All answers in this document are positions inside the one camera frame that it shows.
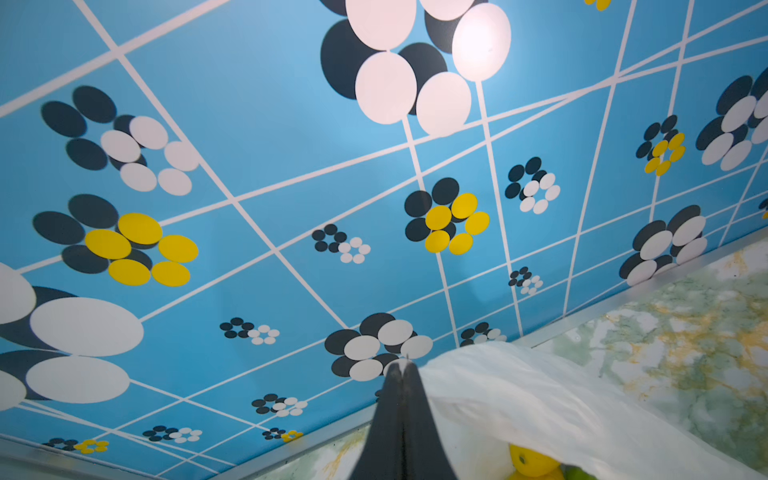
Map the white translucent plastic bag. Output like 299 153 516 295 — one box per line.
419 342 762 479

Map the yellow lemon fruit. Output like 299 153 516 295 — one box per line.
508 444 565 480

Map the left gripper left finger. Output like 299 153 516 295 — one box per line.
350 361 406 480

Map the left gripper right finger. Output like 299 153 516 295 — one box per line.
403 361 456 480

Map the green fruit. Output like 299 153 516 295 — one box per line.
565 465 597 480

